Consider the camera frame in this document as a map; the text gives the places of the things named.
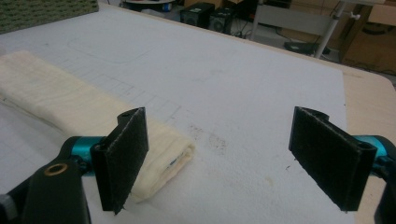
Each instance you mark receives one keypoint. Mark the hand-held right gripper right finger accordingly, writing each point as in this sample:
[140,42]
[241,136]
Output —
[330,155]

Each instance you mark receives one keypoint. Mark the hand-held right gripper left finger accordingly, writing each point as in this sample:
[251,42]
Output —
[120,165]

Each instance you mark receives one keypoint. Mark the cream towel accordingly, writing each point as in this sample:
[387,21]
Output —
[65,105]

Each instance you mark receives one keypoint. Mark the black flat device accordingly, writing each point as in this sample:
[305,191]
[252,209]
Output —
[303,47]

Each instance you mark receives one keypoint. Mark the black speaker box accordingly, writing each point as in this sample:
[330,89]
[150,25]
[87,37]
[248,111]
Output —
[221,19]
[196,14]

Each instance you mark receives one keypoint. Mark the green woven basket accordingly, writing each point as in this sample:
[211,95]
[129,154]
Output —
[43,11]

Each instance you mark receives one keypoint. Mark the white metal table frame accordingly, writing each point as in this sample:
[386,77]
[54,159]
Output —
[299,21]

